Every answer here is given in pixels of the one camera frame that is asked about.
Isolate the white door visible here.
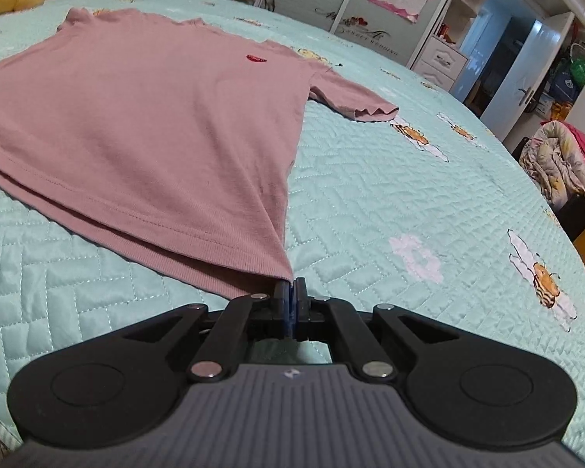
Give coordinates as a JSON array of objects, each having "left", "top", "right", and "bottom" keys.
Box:
[{"left": 480, "top": 14, "right": 573, "bottom": 143}]

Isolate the white drawer cabinet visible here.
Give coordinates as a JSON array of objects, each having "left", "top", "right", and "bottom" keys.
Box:
[{"left": 409, "top": 34, "right": 469, "bottom": 91}]

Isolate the black chair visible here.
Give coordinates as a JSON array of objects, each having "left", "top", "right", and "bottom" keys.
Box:
[{"left": 512, "top": 136, "right": 585, "bottom": 242}]

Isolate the rolled floral quilt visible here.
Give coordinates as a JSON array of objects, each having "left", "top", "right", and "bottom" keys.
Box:
[{"left": 519, "top": 123, "right": 585, "bottom": 206}]

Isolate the pink t-shirt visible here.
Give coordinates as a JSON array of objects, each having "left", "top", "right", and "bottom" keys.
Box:
[{"left": 0, "top": 7, "right": 401, "bottom": 300}]

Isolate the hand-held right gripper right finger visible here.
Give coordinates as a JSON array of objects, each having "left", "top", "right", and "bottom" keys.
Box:
[{"left": 292, "top": 278, "right": 461, "bottom": 383}]

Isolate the green bag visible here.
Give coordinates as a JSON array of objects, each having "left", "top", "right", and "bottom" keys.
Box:
[{"left": 565, "top": 44, "right": 585, "bottom": 86}]

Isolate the blue bag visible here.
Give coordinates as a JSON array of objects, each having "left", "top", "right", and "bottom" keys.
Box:
[{"left": 548, "top": 66, "right": 578, "bottom": 105}]

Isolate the teal bee-print bedspread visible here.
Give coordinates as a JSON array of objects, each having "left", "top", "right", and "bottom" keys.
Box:
[{"left": 0, "top": 0, "right": 585, "bottom": 449}]

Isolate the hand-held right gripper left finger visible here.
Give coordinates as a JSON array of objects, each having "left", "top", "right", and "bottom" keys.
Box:
[{"left": 121, "top": 278, "right": 293, "bottom": 385}]

